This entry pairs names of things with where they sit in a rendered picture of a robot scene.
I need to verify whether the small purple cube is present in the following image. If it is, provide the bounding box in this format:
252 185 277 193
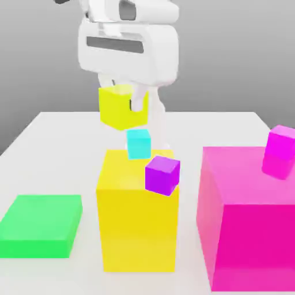
145 155 181 197

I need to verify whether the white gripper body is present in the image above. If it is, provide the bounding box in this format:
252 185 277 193
77 22 180 88

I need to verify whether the large green box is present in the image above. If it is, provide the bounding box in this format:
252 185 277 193
0 194 84 259

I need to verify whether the large pink box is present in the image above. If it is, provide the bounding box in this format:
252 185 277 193
196 146 295 293

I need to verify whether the small cyan cube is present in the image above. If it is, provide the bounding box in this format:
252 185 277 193
126 128 152 160

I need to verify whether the small yellow cube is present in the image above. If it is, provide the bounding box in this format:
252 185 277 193
98 84 149 131

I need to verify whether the small magenta cube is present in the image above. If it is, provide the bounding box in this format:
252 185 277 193
261 124 295 180

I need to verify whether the large yellow box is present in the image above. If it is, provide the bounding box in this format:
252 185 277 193
96 149 180 273

